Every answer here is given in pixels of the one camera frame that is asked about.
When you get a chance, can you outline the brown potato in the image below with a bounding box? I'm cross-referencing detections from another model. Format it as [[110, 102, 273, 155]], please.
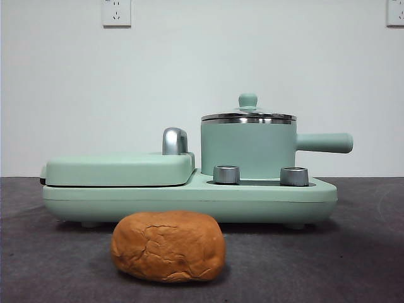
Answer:
[[110, 210, 227, 283]]

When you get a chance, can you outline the mint green breakfast machine base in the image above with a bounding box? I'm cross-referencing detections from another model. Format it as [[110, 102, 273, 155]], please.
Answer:
[[42, 168, 338, 230]]

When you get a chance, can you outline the silver control knob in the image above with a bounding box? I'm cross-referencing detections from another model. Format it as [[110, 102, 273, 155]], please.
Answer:
[[213, 164, 241, 184], [280, 166, 309, 186]]

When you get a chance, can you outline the glass lid with green knob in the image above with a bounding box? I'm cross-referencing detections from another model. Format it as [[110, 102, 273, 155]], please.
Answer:
[[201, 92, 297, 121]]

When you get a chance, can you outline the steel steamer insert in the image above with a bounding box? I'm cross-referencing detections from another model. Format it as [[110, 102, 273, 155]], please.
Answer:
[[201, 117, 297, 125]]

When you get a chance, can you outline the white wall socket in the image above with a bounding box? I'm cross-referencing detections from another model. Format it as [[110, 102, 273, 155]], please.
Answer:
[[102, 0, 132, 28], [386, 0, 404, 28]]

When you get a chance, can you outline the mint green pot with handle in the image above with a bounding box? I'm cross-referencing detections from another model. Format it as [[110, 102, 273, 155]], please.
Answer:
[[200, 121, 354, 180]]

